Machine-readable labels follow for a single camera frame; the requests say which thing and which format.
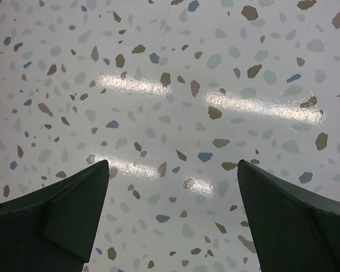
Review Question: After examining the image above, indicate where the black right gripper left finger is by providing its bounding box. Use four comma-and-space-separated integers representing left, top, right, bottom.
0, 160, 109, 272

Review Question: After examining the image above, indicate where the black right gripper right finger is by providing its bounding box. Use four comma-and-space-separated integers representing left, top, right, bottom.
237, 160, 340, 271

